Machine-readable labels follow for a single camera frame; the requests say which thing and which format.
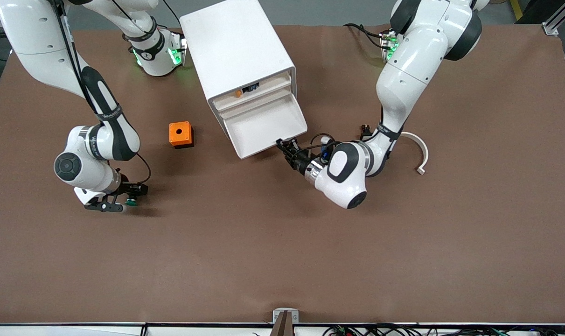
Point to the orange button enclosure box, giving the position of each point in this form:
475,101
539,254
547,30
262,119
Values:
179,133

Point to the green push button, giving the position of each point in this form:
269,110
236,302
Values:
132,202

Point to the metal bracket with brown post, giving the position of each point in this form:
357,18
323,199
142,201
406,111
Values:
285,319

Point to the white table edge rail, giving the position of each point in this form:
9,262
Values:
77,329

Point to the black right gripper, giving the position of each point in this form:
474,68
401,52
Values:
129,189

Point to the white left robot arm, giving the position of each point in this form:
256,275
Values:
413,70

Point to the aluminium frame profile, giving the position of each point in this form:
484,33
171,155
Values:
560,16

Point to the brown table mat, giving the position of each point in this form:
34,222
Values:
282,242

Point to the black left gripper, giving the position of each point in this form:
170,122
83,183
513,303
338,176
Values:
300,163

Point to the small black electronic part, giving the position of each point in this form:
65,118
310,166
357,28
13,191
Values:
251,87

